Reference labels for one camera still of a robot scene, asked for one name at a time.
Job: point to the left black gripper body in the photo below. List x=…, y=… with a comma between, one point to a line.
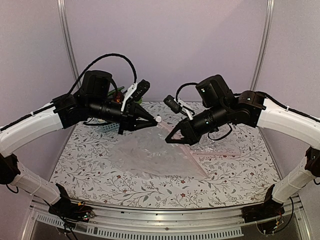
x=96, y=107

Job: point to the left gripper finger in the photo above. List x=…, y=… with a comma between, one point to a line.
x=142, y=124
x=141, y=113

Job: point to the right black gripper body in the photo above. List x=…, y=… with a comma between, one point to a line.
x=218, y=117

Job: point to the clear zip bag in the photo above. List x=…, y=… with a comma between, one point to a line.
x=222, y=142
x=145, y=153

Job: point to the white daikon radish toy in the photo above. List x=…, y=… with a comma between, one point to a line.
x=139, y=101

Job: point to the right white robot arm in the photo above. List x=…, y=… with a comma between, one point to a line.
x=254, y=109

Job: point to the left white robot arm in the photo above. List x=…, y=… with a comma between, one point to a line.
x=61, y=113

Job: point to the green cucumber toy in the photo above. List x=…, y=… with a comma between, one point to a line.
x=119, y=89

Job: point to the light blue plastic basket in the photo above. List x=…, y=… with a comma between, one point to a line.
x=110, y=126

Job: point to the floral patterned table mat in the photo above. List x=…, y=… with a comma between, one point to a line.
x=84, y=170

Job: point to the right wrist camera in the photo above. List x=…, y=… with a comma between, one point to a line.
x=178, y=106

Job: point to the left aluminium frame post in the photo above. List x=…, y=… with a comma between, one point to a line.
x=63, y=18

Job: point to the aluminium frame post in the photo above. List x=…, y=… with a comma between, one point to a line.
x=63, y=18
x=270, y=5

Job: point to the front aluminium rail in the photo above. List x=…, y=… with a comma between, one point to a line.
x=115, y=222

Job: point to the right aluminium frame post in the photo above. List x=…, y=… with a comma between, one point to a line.
x=270, y=5

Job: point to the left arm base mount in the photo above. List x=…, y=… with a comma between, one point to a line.
x=75, y=212

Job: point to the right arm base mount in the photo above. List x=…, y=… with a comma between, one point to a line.
x=267, y=209

